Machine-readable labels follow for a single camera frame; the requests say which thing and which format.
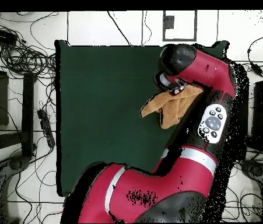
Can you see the orange terry towel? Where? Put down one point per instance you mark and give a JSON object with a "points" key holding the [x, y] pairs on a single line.
{"points": [[173, 109]]}

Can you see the long black power strip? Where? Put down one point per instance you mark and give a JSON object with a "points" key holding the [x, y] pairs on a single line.
{"points": [[46, 128]]}

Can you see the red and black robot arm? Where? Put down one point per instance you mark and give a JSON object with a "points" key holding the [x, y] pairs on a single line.
{"points": [[168, 182]]}

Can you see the dark chair base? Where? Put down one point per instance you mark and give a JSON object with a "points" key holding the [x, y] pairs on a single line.
{"points": [[257, 172]]}

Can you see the dark green table cloth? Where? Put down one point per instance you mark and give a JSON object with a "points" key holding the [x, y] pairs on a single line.
{"points": [[98, 105]]}

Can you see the grey chair base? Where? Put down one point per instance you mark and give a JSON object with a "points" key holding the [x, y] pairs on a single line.
{"points": [[3, 186]]}

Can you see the black adapter box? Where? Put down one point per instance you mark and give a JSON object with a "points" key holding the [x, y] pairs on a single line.
{"points": [[1, 36]]}

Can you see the grey square frame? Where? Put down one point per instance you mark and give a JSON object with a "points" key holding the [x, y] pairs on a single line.
{"points": [[179, 40]]}

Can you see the black metal frame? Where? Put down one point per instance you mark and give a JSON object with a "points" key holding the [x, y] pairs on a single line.
{"points": [[27, 112]]}

